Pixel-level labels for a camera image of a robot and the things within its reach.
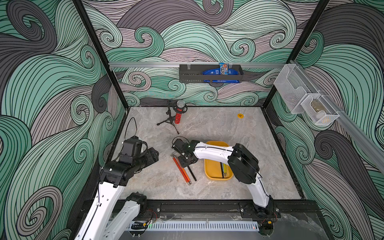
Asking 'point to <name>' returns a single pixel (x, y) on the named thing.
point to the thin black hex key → (195, 179)
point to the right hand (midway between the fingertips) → (186, 160)
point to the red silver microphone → (180, 105)
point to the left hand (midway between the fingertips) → (154, 153)
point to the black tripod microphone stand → (171, 112)
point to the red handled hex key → (182, 171)
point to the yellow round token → (240, 115)
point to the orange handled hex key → (183, 169)
